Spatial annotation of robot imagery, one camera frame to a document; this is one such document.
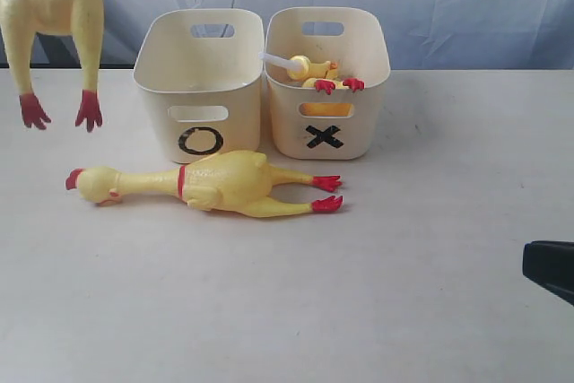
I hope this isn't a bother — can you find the rubber chicken front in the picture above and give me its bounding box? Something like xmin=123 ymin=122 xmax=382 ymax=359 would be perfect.
xmin=1 ymin=0 xmax=104 ymax=133

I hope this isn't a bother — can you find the rubber chicken lying rear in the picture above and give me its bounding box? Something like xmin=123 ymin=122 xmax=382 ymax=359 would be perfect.
xmin=65 ymin=150 xmax=344 ymax=218

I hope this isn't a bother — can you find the cream bin marked O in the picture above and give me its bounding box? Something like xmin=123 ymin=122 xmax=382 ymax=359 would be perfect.
xmin=133 ymin=8 xmax=265 ymax=163

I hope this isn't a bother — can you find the headless rubber chicken body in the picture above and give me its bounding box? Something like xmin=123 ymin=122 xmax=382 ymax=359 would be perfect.
xmin=300 ymin=77 xmax=365 ymax=117

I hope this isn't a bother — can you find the cream bin marked X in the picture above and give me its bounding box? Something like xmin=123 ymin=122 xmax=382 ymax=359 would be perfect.
xmin=265 ymin=6 xmax=390 ymax=160

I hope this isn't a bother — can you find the detached chicken head with tube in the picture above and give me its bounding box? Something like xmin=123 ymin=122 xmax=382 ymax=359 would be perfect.
xmin=258 ymin=52 xmax=338 ymax=82

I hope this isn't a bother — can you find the rubber chicken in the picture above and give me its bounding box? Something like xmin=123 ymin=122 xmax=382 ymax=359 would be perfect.
xmin=1 ymin=0 xmax=104 ymax=133
xmin=65 ymin=150 xmax=344 ymax=218

